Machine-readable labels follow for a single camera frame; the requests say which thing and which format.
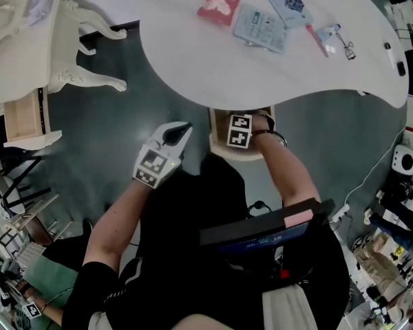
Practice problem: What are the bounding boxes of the white chair black legs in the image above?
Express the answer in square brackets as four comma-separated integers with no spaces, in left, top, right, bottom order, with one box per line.
[0,155,52,216]

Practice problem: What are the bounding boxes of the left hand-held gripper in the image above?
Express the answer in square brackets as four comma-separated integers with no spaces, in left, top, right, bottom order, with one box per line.
[131,121,193,189]

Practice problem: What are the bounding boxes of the person's left forearm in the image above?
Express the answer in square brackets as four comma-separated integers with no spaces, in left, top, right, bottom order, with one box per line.
[82,180,153,275]

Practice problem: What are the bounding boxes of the person's right forearm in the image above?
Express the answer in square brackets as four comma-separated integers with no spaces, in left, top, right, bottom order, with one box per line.
[251,114,323,213]

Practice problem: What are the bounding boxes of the black monitor screen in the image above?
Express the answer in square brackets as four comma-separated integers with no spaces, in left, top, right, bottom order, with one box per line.
[198,199,336,254]

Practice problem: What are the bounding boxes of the light blue packet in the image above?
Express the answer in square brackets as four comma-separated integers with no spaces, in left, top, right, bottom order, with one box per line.
[233,3,293,56]

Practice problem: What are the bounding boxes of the white curved table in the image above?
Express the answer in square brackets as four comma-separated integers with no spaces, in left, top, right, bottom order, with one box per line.
[139,0,410,110]

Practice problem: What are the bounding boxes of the white stick device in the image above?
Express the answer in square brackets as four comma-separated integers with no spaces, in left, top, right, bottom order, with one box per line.
[383,42,399,70]

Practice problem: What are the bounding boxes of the wooden vanity table drawer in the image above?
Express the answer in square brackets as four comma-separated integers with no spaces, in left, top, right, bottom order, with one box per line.
[3,87,63,151]

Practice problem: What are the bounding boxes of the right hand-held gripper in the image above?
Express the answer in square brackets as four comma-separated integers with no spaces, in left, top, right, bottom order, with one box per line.
[226,113,254,149]

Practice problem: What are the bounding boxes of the person's bare leg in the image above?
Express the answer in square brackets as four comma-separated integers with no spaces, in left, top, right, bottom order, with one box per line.
[168,313,266,330]

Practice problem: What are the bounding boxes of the person's black shirt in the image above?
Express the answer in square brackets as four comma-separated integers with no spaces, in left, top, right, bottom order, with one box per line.
[61,151,352,330]

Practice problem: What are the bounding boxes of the white round speaker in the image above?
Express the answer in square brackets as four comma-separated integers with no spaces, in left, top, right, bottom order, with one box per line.
[391,144,413,176]

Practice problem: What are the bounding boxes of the ornate cream vanity table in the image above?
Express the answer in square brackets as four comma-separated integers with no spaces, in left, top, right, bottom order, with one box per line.
[0,0,128,151]

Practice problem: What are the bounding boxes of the pink sticky note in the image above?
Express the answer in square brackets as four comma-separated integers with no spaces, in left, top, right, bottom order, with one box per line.
[284,208,315,230]

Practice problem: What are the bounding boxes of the pale purple packet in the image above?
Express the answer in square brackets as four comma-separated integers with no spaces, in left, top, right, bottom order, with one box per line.
[26,0,59,28]

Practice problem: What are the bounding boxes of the black chest mount red button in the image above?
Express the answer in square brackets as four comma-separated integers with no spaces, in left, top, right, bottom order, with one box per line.
[223,249,315,289]

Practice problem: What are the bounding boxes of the teal packet dark picture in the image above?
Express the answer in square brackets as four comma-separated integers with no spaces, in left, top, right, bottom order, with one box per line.
[262,0,315,30]

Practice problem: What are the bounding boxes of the red packet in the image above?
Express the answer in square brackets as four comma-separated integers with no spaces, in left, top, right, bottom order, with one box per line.
[195,0,242,28]

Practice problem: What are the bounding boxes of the eyelash curler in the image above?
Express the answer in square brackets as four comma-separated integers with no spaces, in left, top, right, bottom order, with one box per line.
[335,32,357,62]

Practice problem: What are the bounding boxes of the black wristband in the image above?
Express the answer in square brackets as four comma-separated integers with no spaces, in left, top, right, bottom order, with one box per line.
[253,130,288,149]

